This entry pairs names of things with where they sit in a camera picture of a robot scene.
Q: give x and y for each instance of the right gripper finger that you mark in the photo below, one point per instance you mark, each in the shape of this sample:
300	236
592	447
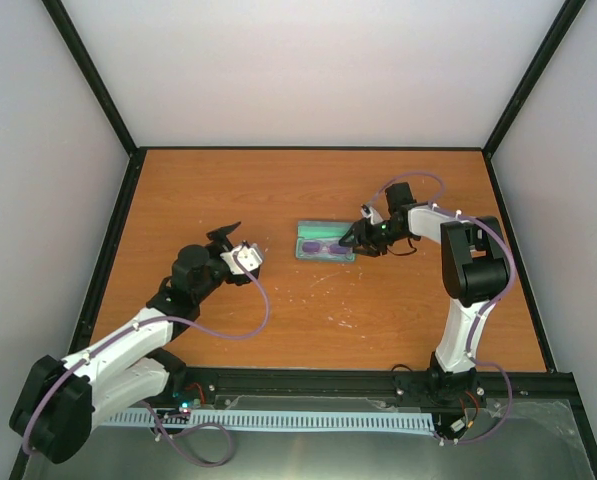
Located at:
368	250
356	235

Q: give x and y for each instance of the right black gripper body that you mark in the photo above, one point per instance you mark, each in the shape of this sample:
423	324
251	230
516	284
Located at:
387	235

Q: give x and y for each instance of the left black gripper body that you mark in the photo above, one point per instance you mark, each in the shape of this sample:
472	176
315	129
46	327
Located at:
203	291

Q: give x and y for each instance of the grey glasses case green lining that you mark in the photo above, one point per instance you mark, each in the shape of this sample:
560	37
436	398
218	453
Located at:
328	232

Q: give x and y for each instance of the pink translucent sunglasses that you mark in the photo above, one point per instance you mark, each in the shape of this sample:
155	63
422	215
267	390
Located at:
316	247

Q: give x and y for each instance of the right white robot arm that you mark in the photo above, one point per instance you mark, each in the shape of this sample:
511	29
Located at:
477	271

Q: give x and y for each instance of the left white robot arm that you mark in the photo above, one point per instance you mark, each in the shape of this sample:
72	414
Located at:
64	400

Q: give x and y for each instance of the clear plastic sheet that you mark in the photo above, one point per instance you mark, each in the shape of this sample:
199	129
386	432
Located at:
502	439

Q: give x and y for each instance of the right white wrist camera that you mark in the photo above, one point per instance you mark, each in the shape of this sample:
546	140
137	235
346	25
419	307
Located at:
371	215

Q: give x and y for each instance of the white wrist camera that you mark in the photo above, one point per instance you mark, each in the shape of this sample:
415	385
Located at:
371	215
244	258

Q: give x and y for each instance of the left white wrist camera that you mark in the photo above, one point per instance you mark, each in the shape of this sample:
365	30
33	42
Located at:
244	258

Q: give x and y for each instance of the black enclosure frame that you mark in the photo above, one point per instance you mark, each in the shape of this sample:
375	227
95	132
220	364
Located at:
553	38

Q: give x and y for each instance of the light blue slotted cable duct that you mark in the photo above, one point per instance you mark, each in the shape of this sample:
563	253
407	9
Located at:
277	421

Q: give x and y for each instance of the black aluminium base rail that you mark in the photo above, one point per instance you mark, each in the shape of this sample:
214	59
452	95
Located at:
298	382

